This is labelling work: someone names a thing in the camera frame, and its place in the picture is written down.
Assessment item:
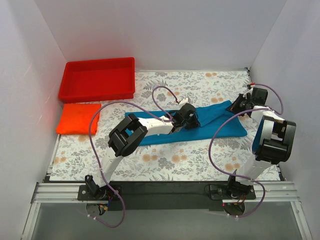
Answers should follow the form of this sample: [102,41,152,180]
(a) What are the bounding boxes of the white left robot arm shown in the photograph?
[84,99,200,200]

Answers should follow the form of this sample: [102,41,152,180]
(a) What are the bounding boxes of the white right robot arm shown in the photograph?
[226,83,296,199]

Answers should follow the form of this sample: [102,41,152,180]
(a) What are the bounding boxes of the red plastic tray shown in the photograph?
[58,57,136,103]

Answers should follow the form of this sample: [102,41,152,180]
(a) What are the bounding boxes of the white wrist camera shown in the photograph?
[177,97,190,108]
[243,82,256,98]

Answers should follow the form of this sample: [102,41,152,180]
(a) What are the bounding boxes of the teal t shirt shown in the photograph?
[139,100,247,146]

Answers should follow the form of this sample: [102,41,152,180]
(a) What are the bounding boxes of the floral patterned table mat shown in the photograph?
[48,70,257,181]

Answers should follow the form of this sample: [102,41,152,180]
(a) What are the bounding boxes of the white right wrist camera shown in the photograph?
[243,82,256,98]

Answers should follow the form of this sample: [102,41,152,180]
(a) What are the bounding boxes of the folded orange t shirt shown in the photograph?
[56,103,102,135]

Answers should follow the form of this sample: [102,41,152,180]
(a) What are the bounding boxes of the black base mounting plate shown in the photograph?
[77,181,257,217]

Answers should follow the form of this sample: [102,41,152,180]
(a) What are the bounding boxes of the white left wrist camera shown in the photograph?
[177,97,190,108]

